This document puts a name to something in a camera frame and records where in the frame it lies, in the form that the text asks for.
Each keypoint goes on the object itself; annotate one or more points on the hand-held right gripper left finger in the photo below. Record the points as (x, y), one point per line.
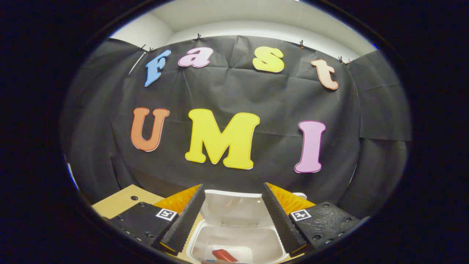
(187, 218)

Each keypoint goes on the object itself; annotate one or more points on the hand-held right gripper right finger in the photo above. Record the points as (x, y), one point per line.
(280, 218)

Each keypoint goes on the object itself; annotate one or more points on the white desktop garbage bin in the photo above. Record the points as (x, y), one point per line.
(234, 212)

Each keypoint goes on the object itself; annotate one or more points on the red pop can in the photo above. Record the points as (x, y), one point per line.
(223, 255)

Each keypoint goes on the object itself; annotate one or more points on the wooden desktop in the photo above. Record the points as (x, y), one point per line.
(121, 201)

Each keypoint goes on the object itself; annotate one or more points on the black backdrop cloth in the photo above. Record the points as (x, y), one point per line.
(256, 91)

